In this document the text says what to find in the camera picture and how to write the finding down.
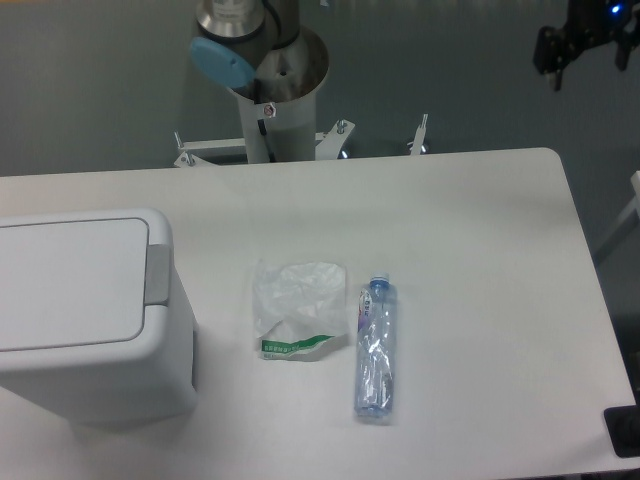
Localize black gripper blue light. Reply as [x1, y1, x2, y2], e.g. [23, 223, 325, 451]
[533, 0, 639, 91]

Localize white plastic trash can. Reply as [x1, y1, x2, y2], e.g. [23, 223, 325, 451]
[1, 208, 197, 425]

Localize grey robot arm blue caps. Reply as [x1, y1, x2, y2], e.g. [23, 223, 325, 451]
[190, 1, 639, 91]

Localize white furniture leg at right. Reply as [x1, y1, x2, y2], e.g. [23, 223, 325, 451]
[592, 171, 639, 266]

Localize crushed clear plastic bottle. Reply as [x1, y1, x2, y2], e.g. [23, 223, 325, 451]
[354, 272, 398, 425]

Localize black clamp at table corner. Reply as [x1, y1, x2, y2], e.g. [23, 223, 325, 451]
[604, 405, 639, 458]

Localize crumpled white plastic bag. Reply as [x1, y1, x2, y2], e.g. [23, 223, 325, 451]
[252, 261, 350, 361]

